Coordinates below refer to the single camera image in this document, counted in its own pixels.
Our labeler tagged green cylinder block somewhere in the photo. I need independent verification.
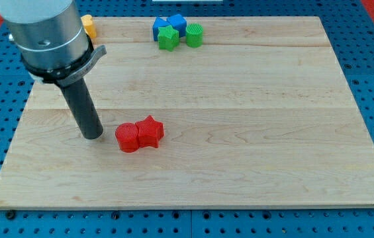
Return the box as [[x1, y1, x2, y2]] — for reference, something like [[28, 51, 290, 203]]
[[185, 23, 204, 48]]

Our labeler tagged red star block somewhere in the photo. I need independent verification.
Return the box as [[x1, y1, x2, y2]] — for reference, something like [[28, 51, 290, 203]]
[[135, 115, 164, 148]]

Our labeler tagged green star block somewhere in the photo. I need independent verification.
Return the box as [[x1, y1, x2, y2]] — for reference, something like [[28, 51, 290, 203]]
[[158, 25, 179, 52]]

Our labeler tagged light wooden board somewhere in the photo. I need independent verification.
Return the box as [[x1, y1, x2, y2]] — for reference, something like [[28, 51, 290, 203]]
[[0, 17, 374, 210]]

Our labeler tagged blue cube block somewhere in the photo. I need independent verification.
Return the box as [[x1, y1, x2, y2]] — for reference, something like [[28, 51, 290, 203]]
[[166, 14, 187, 38]]

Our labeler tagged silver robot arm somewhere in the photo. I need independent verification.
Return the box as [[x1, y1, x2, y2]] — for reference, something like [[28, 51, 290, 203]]
[[0, 0, 107, 139]]

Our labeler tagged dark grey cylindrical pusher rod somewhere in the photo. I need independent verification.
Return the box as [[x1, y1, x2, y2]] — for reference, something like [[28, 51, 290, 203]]
[[61, 78, 103, 139]]

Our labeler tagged red cylinder block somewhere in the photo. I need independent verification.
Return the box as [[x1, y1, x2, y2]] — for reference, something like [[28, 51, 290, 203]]
[[115, 122, 140, 153]]

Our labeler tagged black flange clamp ring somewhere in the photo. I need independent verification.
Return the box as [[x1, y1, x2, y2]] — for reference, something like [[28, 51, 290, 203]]
[[21, 36, 107, 87]]

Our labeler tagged yellow block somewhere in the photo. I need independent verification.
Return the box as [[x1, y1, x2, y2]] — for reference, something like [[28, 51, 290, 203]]
[[81, 15, 97, 39]]

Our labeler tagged blue pentagon block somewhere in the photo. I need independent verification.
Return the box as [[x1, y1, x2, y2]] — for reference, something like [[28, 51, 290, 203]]
[[152, 17, 170, 42]]

